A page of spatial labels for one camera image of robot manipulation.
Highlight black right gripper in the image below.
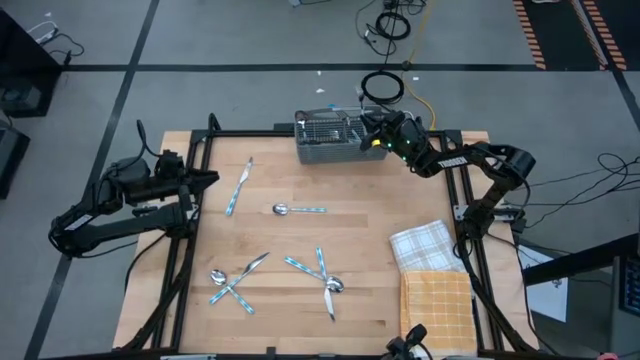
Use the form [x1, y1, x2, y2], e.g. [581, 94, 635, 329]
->
[359, 110, 429, 163]

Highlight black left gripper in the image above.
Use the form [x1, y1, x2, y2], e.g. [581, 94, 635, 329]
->
[151, 151, 221, 212]

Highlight blue-white handled knife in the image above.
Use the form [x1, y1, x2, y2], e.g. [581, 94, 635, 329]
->
[224, 156, 255, 218]
[208, 251, 270, 306]
[314, 245, 337, 324]

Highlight grey mesh cutlery basket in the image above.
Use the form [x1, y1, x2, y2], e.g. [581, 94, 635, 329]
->
[293, 104, 389, 167]

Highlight white plaid cloth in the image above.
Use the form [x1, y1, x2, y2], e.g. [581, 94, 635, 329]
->
[388, 219, 469, 274]

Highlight black case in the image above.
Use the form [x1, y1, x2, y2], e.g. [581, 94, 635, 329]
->
[0, 124, 32, 200]

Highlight orange plaid cloth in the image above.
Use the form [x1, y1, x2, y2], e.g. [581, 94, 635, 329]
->
[399, 269, 479, 359]

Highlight black device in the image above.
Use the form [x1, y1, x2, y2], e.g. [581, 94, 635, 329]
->
[385, 323, 430, 360]

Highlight black desk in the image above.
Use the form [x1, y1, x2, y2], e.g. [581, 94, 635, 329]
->
[0, 9, 64, 119]

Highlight black bar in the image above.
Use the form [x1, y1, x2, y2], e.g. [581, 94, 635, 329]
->
[521, 233, 640, 287]

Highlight white paper sheet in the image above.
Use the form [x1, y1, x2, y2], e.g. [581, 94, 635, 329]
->
[517, 244, 570, 324]

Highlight dark monitor screen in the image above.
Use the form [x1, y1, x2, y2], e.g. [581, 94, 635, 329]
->
[618, 254, 640, 317]

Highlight grey cabinet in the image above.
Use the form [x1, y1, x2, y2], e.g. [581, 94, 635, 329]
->
[608, 254, 640, 359]

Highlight large black cable coil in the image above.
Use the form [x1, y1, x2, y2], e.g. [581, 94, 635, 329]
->
[360, 69, 406, 106]

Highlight yellow cable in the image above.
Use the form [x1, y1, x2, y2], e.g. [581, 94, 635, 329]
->
[398, 0, 438, 131]

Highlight black table frame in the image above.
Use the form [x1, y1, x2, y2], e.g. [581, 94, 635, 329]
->
[117, 112, 541, 360]

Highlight black hanging cable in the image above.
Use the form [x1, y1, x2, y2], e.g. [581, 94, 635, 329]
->
[381, 0, 402, 74]

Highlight small black cable coil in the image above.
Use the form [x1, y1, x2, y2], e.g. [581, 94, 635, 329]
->
[374, 10, 413, 42]

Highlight black cable with plug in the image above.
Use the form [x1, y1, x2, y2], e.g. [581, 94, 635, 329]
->
[47, 32, 85, 67]

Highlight white cable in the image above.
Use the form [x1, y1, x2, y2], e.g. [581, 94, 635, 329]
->
[26, 20, 59, 46]

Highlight black cable bundle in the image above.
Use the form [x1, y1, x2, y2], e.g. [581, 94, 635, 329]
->
[519, 151, 640, 229]

